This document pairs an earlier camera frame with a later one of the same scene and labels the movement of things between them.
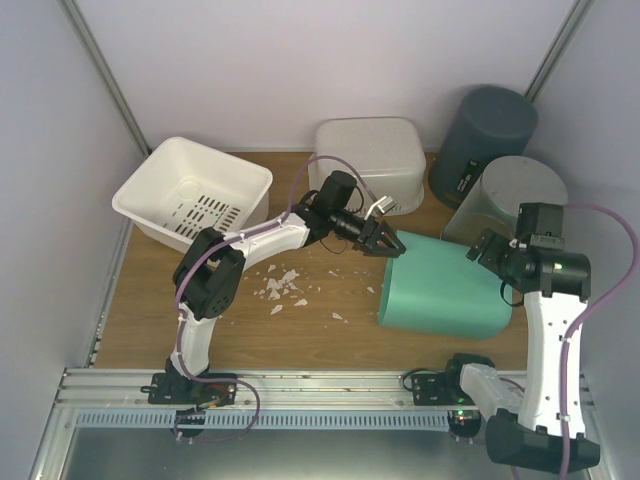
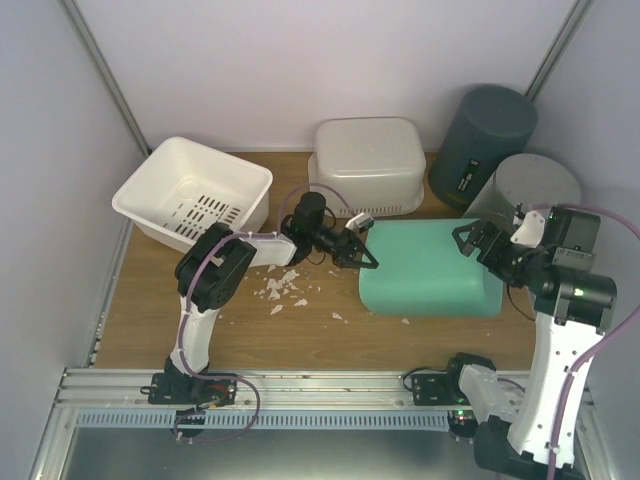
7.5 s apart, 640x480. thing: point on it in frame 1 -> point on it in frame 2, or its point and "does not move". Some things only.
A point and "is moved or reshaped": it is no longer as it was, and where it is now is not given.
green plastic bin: x=432 y=287 is moved or reshaped
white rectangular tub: x=184 y=187 does not move
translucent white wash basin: x=386 y=150 does not move
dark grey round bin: x=489 y=124 does not move
